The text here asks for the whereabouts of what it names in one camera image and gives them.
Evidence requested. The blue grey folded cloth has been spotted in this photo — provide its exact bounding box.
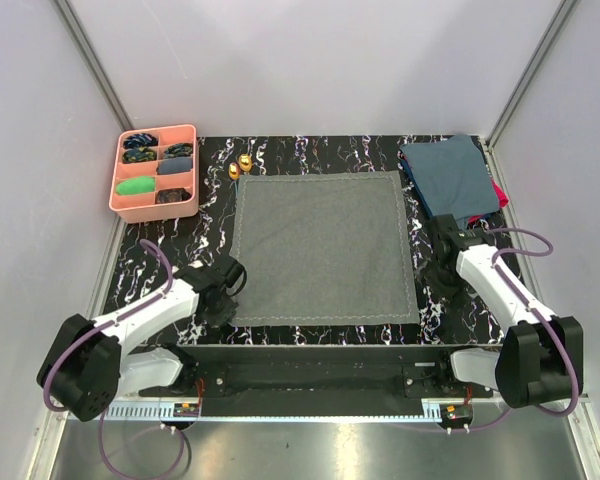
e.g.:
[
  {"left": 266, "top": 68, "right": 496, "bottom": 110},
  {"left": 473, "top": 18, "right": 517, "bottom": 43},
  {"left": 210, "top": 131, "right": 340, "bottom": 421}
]
[{"left": 400, "top": 135, "right": 500, "bottom": 229}]

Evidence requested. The brown patterned roll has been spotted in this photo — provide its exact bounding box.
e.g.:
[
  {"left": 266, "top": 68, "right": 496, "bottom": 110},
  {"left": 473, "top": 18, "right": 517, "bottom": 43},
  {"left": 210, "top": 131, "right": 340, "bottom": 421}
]
[{"left": 156, "top": 188, "right": 192, "bottom": 204}]

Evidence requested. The grey rolled cloth in tray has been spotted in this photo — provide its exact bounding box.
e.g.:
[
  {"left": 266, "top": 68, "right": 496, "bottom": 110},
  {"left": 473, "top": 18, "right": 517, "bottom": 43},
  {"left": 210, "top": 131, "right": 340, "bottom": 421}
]
[{"left": 156, "top": 157, "right": 193, "bottom": 175}]

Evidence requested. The gold spoon teal handle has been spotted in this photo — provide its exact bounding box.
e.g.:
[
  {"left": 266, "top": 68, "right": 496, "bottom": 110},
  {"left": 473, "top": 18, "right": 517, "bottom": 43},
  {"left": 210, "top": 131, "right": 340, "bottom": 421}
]
[{"left": 228, "top": 162, "right": 241, "bottom": 195}]

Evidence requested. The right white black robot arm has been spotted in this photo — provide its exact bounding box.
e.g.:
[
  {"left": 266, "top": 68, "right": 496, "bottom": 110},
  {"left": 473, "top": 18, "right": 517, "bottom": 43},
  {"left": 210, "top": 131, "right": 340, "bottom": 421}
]
[{"left": 427, "top": 214, "right": 584, "bottom": 417}]

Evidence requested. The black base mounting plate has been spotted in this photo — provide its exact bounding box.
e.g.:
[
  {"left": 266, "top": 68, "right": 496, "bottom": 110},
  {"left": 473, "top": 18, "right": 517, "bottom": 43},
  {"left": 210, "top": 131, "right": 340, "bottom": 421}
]
[{"left": 141, "top": 345, "right": 493, "bottom": 413}]

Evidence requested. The yellow blue patterned roll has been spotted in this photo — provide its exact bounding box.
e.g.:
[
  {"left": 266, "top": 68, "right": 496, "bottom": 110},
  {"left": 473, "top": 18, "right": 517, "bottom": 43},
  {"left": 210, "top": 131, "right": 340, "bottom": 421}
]
[{"left": 122, "top": 146, "right": 158, "bottom": 164}]

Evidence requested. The blue patterned roll top left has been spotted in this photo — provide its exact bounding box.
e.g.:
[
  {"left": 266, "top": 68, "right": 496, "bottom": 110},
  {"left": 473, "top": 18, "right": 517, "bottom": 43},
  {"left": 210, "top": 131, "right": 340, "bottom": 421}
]
[{"left": 122, "top": 132, "right": 159, "bottom": 149}]

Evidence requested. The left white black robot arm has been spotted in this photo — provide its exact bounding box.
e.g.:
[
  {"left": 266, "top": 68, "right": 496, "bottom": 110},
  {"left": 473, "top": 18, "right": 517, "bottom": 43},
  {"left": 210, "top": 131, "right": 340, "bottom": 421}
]
[{"left": 36, "top": 256, "right": 247, "bottom": 422}]

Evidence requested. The green rolled cloth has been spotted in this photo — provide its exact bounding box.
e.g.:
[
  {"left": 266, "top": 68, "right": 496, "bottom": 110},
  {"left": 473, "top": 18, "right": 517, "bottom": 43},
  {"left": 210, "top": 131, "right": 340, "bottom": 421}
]
[{"left": 115, "top": 176, "right": 156, "bottom": 196}]

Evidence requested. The grey stitched cloth napkin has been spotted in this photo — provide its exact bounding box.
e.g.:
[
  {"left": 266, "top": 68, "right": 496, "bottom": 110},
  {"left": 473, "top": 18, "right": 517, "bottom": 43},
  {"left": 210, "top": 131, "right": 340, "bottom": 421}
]
[{"left": 231, "top": 171, "right": 419, "bottom": 327}]

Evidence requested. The magenta folded cloth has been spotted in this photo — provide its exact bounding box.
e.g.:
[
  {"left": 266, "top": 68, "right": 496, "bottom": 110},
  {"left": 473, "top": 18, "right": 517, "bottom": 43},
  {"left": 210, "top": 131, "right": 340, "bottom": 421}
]
[{"left": 467, "top": 180, "right": 509, "bottom": 225}]

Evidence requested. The teal patterned roll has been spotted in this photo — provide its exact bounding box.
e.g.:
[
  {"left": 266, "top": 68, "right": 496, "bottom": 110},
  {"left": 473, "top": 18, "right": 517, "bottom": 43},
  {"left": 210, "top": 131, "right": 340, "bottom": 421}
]
[{"left": 163, "top": 142, "right": 194, "bottom": 159}]

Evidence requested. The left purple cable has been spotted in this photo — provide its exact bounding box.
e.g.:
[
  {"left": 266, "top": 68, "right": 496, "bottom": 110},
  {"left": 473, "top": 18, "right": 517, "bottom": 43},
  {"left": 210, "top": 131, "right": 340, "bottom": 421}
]
[{"left": 42, "top": 239, "right": 194, "bottom": 479}]

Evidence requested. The white slotted cable duct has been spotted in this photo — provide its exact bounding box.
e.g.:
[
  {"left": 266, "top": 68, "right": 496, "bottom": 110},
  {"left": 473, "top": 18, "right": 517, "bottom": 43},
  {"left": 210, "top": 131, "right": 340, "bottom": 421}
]
[{"left": 105, "top": 400, "right": 442, "bottom": 424}]

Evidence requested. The pink compartment organizer tray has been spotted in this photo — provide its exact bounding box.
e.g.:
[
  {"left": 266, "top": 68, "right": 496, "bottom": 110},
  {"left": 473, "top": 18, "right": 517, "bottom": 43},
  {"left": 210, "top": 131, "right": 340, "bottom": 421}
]
[{"left": 109, "top": 124, "right": 200, "bottom": 224}]

